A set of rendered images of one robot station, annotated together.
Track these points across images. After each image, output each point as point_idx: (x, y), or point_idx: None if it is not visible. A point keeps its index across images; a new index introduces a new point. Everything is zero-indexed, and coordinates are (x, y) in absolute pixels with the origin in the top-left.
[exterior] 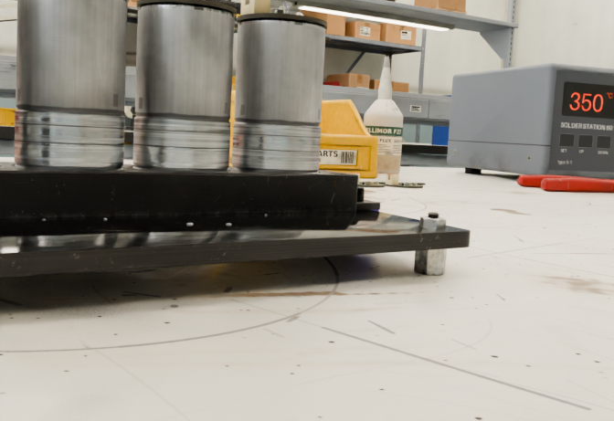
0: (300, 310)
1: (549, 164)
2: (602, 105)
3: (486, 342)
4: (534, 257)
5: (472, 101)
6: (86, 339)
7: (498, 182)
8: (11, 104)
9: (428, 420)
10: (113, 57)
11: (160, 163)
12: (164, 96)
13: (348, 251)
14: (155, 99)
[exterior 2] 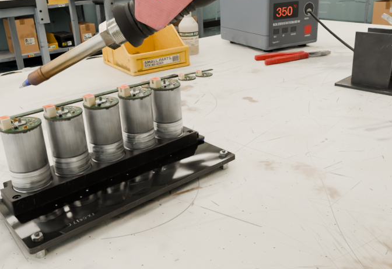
0: (192, 199)
1: (269, 44)
2: (291, 11)
3: (241, 205)
4: (256, 146)
5: (231, 8)
6: (148, 224)
7: (246, 55)
8: None
9: (230, 237)
10: (119, 123)
11: (136, 147)
12: (134, 128)
13: (201, 174)
14: (131, 128)
